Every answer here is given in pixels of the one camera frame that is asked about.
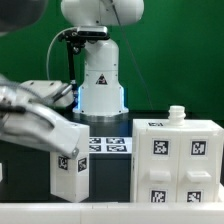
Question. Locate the white cabinet body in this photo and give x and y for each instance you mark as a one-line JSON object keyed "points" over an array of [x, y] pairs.
{"points": [[176, 124]]}

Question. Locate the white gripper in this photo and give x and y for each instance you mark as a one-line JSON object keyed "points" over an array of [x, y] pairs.
{"points": [[38, 127]]}

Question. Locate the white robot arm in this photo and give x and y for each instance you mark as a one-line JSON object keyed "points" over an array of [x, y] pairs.
{"points": [[100, 95]]}

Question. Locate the white workspace fence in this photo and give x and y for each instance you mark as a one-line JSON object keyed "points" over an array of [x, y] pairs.
{"points": [[113, 213]]}

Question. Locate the small white cabinet door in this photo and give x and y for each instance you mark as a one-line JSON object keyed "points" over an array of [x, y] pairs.
{"points": [[157, 168]]}

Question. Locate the white base tag plate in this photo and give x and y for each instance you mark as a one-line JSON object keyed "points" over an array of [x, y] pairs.
{"points": [[110, 145]]}

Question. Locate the long white cabinet top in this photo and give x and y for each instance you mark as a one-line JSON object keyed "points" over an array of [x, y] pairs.
{"points": [[69, 178]]}

